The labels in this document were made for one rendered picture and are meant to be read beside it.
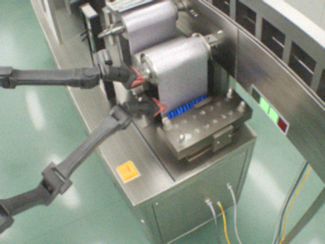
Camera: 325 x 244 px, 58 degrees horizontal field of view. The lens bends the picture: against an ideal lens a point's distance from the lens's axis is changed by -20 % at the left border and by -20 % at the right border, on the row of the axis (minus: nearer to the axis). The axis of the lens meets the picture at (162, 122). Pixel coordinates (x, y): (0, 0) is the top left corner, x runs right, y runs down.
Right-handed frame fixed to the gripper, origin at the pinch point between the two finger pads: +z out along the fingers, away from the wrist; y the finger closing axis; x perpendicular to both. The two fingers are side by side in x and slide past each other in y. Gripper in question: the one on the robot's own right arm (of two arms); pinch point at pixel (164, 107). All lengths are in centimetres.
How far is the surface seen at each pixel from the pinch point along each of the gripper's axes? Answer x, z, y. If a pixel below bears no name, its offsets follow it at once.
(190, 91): 8.4, 10.1, 0.3
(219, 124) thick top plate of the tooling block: 4.4, 15.6, 18.0
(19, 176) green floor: -144, -35, -87
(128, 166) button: -24.7, -13.6, 9.0
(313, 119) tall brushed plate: 40, 12, 55
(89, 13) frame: 25, -30, -38
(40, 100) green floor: -120, 6, -159
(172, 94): 6.8, 0.7, 0.3
